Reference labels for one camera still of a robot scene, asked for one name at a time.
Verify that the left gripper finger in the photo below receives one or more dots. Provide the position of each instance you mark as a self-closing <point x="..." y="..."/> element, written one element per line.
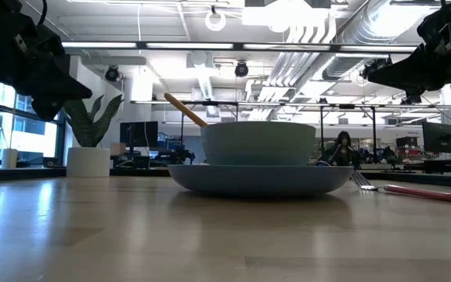
<point x="71" y="91"/>
<point x="47" y="109"/>

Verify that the pale green bowl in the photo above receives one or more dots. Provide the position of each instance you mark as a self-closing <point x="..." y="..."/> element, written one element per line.
<point x="258" y="143"/>

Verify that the black background robot arm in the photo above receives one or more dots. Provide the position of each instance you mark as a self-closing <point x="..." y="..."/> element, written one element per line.
<point x="180" y="154"/>
<point x="388" y="154"/>

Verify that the black track light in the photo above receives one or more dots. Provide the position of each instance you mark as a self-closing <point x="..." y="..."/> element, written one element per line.
<point x="412" y="101"/>

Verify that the green snake plant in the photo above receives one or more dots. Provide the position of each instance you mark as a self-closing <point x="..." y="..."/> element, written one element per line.
<point x="90" y="125"/>

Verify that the black computer monitor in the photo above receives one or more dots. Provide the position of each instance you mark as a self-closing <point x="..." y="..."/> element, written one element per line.
<point x="139" y="134"/>
<point x="440" y="137"/>

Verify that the red storage bin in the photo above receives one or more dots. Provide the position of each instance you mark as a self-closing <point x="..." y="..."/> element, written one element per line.
<point x="412" y="151"/>

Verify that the white cylinder container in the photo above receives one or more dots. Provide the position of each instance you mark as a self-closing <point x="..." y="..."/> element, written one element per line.
<point x="9" y="158"/>

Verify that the white plant pot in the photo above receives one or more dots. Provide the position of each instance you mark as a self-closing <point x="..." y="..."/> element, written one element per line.
<point x="88" y="162"/>

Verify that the beige box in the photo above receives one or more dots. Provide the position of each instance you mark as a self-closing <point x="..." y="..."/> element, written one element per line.
<point x="117" y="149"/>

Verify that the person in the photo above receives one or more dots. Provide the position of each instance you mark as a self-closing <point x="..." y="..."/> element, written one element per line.
<point x="343" y="150"/>

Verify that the long linear ceiling light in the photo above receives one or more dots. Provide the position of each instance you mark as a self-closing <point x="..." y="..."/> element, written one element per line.
<point x="190" y="45"/>

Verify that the blue plate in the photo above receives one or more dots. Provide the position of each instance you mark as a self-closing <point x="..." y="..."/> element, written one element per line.
<point x="260" y="180"/>

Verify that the black ceiling camera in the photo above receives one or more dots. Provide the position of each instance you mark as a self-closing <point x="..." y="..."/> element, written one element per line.
<point x="241" y="69"/>
<point x="112" y="73"/>

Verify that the black workstation frame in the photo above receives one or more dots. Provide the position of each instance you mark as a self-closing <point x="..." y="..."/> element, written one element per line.
<point x="210" y="103"/>
<point x="374" y="125"/>

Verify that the silver ventilation duct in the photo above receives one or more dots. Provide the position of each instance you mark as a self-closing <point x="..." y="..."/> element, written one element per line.
<point x="366" y="27"/>

